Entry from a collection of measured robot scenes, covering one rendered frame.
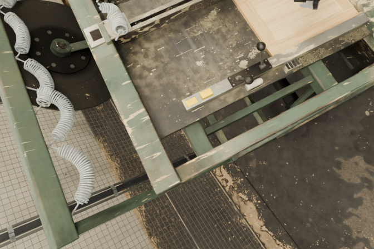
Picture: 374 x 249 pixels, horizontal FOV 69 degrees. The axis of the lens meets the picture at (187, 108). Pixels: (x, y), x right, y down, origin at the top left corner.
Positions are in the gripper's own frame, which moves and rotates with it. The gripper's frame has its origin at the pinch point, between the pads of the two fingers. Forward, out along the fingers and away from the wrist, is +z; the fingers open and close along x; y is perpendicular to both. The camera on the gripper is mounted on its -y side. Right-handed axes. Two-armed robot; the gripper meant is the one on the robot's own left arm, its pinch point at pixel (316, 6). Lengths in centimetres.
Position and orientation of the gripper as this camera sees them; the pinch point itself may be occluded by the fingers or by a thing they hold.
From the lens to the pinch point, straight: 113.0
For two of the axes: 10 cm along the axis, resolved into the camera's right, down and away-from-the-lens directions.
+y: -9.0, -2.1, 3.9
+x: -2.5, 9.7, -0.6
